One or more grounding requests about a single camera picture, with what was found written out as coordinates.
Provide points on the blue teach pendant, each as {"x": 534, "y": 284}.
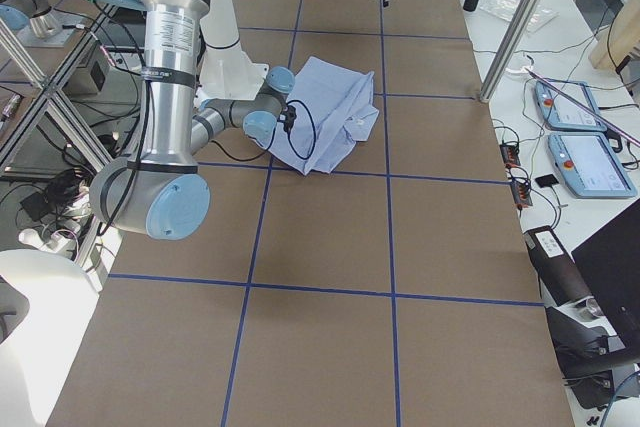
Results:
{"x": 589, "y": 167}
{"x": 561, "y": 114}

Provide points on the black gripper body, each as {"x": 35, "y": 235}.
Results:
{"x": 288, "y": 119}

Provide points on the aluminium frame post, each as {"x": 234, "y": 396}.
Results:
{"x": 507, "y": 48}

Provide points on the upper blue teach pendant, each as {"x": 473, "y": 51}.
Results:
{"x": 561, "y": 114}

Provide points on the lower blue teach pendant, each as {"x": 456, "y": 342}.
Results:
{"x": 589, "y": 167}

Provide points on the light blue striped shirt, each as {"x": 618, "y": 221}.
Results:
{"x": 335, "y": 111}

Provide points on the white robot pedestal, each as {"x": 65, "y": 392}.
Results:
{"x": 226, "y": 71}

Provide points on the white plastic chair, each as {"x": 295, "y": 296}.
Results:
{"x": 47, "y": 302}

